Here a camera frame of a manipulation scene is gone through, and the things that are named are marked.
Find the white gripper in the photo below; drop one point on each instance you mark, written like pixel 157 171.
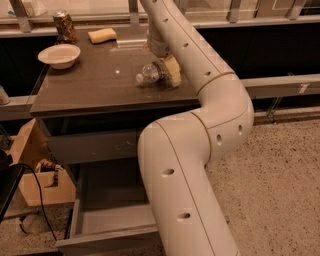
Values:
pixel 158 47

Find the clear plastic water bottle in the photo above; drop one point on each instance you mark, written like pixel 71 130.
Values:
pixel 151 73

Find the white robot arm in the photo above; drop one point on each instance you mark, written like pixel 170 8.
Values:
pixel 173 151

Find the grey drawer cabinet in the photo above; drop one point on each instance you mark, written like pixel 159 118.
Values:
pixel 100 93

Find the grey top drawer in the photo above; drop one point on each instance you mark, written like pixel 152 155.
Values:
pixel 93 147

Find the open grey middle drawer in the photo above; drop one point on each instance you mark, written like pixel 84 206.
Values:
pixel 111 210

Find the yellow sponge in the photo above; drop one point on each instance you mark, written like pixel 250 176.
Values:
pixel 102 35

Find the white ceramic bowl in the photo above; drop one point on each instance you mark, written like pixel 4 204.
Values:
pixel 60 56

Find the patterned drink can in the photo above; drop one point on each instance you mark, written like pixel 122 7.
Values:
pixel 64 26

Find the metal window railing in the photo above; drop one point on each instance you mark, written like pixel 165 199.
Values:
pixel 33 18

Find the white object at left edge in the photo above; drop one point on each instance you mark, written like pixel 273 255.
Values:
pixel 4 98

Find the cardboard box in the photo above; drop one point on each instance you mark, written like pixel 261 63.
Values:
pixel 46 182

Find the black table edge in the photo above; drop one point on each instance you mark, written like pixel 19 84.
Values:
pixel 10 176

